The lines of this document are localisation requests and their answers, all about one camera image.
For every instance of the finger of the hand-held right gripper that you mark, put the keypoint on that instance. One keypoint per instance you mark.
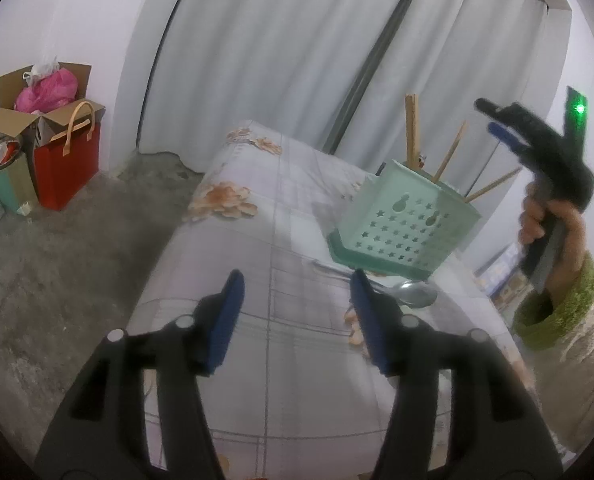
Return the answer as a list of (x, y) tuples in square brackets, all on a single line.
[(519, 117), (507, 135)]

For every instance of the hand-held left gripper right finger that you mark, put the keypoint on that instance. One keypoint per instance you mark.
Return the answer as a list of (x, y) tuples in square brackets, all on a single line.
[(372, 325)]

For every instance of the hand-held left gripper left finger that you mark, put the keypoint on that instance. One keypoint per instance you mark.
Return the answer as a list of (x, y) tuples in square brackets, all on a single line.
[(227, 325)]

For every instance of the single wooden chopstick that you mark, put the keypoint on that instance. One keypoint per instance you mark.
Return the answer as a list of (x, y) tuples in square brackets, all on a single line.
[(409, 130), (451, 152), (417, 130), (494, 185)]

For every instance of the metal spoon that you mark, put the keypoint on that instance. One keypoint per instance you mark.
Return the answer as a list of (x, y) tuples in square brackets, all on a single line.
[(417, 294)]

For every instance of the mint green utensil basket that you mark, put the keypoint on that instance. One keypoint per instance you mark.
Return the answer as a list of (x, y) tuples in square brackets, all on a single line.
[(407, 225)]

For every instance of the person's right forearm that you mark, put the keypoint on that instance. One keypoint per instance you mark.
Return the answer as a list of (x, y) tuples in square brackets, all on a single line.
[(577, 360)]

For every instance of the person's right hand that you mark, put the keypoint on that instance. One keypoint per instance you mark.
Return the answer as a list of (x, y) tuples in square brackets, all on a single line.
[(572, 245)]

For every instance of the white curtain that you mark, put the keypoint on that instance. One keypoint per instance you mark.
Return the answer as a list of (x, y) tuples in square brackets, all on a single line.
[(477, 50), (267, 60)]

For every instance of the red tote bag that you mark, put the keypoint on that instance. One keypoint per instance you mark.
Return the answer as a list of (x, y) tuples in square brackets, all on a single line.
[(67, 170)]

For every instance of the teal paper bag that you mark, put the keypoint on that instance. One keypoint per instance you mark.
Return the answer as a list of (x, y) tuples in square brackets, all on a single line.
[(12, 185)]

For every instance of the pink plastic bag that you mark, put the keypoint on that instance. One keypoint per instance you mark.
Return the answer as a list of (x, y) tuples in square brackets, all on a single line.
[(47, 92)]

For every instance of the brown cardboard box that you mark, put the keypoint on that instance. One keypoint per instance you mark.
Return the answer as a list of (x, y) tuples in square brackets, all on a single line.
[(7, 120)]

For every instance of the white plastic bag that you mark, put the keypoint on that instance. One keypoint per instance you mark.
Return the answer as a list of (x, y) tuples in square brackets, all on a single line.
[(42, 70)]

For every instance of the leaning picture frame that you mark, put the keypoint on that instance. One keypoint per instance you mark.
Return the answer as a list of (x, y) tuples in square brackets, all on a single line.
[(502, 275)]

